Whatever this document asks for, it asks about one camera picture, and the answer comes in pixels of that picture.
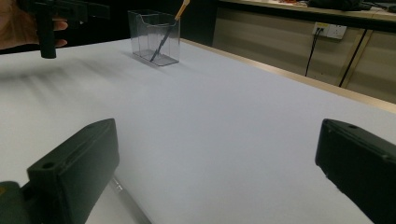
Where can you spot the black bag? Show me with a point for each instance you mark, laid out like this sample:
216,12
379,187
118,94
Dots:
336,3

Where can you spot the dark paintbrush with orange end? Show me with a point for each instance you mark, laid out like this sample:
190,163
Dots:
183,9

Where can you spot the grey metal strip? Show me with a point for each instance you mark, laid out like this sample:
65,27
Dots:
132,205

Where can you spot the white wall socket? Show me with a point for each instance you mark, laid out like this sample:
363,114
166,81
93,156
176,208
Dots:
330,30

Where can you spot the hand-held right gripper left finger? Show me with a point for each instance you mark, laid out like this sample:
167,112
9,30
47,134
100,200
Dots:
77,165

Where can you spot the long wooden counter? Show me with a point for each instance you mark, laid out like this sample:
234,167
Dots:
280,9

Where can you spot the white table cover sheet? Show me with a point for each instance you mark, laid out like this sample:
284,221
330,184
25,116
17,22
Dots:
218,124

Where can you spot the clear acrylic divided holder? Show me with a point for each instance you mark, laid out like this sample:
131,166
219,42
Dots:
141,34

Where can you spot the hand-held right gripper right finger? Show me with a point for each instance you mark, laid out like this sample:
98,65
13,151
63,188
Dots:
358,165

